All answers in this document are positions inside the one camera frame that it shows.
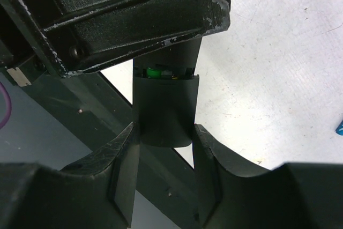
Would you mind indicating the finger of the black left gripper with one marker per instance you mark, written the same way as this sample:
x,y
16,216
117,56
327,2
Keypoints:
x,y
74,37

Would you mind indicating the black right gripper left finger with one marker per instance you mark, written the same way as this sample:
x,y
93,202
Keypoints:
x,y
96,191

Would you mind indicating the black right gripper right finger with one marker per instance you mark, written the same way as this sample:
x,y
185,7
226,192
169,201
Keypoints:
x,y
234,192

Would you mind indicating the green battery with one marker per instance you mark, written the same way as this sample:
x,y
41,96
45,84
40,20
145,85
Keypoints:
x,y
153,73

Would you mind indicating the black battery cover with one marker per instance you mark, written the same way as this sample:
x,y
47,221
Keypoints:
x,y
165,110

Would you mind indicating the plain black remote control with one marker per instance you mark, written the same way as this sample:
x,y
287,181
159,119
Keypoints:
x,y
176,61

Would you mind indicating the blue battery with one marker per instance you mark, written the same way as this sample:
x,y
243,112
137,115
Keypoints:
x,y
339,129

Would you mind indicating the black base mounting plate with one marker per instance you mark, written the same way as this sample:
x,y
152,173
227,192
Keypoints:
x,y
96,108

